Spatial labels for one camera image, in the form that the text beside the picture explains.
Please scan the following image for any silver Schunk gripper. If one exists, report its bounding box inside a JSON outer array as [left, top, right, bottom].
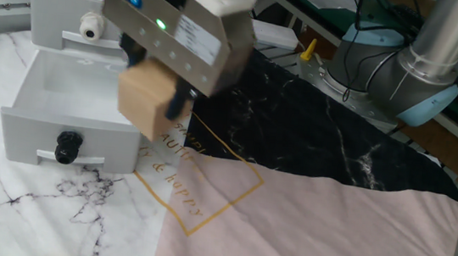
[[92, 0, 261, 129]]

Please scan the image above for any wooden block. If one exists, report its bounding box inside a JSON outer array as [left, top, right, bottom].
[[111, 54, 198, 146]]

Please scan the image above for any white drawer knob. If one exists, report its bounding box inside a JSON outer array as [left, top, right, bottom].
[[77, 10, 106, 43]]

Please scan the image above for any black drawer knob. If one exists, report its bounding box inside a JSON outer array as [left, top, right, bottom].
[[52, 129, 85, 168]]

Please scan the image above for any white power strip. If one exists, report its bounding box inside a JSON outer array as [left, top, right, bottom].
[[248, 18, 301, 52]]

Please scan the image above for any white plastic box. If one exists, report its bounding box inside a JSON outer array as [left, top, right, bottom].
[[0, 42, 152, 177]]

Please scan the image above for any marble pink black tablecloth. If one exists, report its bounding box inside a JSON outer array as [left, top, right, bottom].
[[0, 20, 458, 256]]

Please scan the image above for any yellow plastic handle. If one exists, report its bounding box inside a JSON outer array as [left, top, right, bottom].
[[299, 36, 319, 63]]

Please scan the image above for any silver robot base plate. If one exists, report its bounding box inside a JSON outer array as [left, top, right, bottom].
[[291, 52, 405, 134]]

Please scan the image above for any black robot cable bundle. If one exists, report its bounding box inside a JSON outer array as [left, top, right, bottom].
[[336, 0, 425, 111]]

